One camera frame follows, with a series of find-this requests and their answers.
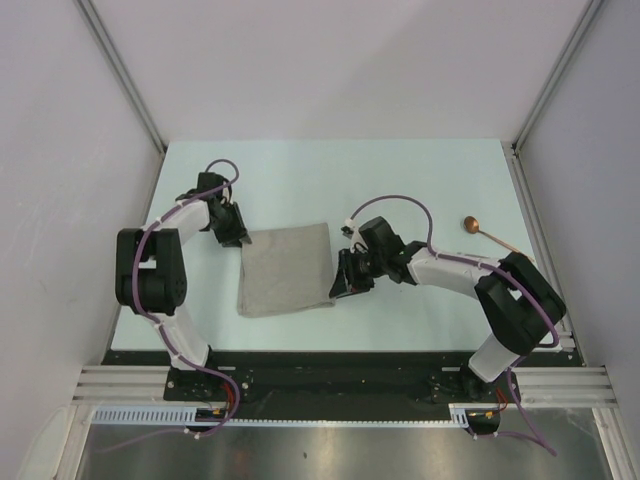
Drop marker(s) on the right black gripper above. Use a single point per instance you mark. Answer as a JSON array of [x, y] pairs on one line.
[[347, 280]]

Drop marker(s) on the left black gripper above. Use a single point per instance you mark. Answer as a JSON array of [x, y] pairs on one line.
[[233, 237]]

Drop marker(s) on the grey cloth napkin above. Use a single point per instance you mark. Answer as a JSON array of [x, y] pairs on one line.
[[284, 271]]

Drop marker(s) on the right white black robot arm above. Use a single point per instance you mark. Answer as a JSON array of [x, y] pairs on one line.
[[520, 306]]

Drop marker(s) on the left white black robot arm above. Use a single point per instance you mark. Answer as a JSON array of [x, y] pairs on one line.
[[150, 271]]

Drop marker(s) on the copper spoon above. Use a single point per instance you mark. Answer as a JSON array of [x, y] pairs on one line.
[[472, 226]]

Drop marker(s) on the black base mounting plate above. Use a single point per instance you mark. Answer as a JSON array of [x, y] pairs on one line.
[[334, 387]]

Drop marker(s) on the aluminium frame rail right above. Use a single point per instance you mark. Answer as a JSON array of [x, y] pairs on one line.
[[534, 226]]

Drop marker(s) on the aluminium frame rail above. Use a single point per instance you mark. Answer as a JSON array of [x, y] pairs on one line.
[[534, 226], [121, 385]]

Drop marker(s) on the aluminium frame rail left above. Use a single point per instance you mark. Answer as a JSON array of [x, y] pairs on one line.
[[121, 385]]

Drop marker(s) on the aluminium frame post left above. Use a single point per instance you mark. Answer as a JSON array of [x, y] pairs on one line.
[[115, 62]]

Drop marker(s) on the aluminium frame post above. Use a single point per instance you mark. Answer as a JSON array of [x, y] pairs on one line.
[[115, 62], [568, 54]]

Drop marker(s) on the aluminium frame post right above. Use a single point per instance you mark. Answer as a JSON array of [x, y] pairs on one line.
[[568, 54]]

